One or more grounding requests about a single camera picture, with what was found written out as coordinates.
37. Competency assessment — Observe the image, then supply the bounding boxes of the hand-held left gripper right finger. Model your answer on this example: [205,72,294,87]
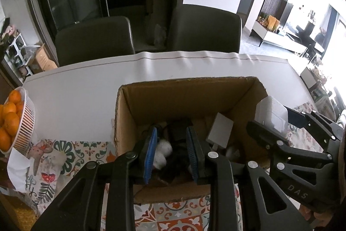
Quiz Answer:
[186,126,312,231]

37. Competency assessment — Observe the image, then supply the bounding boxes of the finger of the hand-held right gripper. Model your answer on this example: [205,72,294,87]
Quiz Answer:
[287,107,346,150]
[247,121,335,175]

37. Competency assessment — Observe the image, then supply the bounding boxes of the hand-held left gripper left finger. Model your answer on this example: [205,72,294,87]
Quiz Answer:
[31,127,158,231]

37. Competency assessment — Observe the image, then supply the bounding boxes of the white fuzzy object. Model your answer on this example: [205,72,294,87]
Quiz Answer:
[153,139,173,170]

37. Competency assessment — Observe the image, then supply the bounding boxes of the white square charger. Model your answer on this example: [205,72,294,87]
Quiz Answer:
[255,96,288,132]

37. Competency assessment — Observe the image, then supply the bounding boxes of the white plug adapter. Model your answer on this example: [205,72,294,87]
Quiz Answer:
[207,112,235,151]

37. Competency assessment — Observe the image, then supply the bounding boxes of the brown cardboard box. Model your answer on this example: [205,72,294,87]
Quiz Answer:
[115,76,276,204]

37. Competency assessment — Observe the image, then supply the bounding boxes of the person's right hand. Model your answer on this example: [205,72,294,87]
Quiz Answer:
[305,211,335,229]

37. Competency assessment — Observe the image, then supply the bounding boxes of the colourful patterned tablecloth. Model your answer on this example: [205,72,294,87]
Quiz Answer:
[24,102,319,231]

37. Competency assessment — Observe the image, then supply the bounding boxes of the white tv console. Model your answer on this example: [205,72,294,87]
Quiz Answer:
[250,23,323,56]

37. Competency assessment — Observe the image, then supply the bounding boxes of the black desk chair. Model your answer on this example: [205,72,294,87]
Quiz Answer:
[297,10,326,58]

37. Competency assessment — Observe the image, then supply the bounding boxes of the white table mat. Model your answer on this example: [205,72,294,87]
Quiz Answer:
[23,51,317,143]

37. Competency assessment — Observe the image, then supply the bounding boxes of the orange paper bag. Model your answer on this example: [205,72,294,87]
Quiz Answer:
[266,15,280,32]

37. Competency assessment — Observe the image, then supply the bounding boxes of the black television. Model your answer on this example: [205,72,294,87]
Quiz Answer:
[281,2,294,29]

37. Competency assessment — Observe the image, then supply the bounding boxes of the dark grey dining chair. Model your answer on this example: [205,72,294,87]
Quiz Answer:
[166,5,242,53]
[55,16,136,67]

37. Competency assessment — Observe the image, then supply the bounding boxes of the white fruit basket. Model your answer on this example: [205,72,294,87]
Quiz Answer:
[0,87,36,155]

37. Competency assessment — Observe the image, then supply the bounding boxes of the white paper sheet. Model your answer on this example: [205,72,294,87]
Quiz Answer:
[7,150,35,193]

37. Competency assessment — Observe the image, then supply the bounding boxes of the pile of oranges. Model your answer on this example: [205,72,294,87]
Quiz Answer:
[0,90,25,152]

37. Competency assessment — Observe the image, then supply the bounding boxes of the cardboard carton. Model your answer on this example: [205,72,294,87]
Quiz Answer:
[28,43,58,74]

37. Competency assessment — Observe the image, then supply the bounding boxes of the clear plastic bag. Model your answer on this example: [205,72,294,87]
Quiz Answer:
[20,44,41,59]

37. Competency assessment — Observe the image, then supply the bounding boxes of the white shoe rack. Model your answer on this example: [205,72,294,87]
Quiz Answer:
[4,33,33,78]

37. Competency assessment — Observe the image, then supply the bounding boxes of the pile of plush toys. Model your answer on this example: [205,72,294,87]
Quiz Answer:
[0,17,16,45]

